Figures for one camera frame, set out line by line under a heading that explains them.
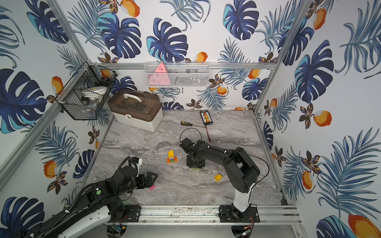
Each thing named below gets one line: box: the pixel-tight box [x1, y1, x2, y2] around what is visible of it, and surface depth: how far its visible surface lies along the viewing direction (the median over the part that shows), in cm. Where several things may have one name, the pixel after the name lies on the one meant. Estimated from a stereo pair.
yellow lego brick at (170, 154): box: [167, 149, 175, 159], surface depth 89 cm
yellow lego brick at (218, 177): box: [214, 174, 223, 182], surface depth 87 cm
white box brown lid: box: [107, 89, 164, 132], surface depth 100 cm
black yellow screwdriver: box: [180, 120, 206, 128], surface depth 112 cm
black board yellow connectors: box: [199, 109, 213, 126], surface depth 116 cm
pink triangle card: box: [147, 62, 171, 86], surface depth 92 cm
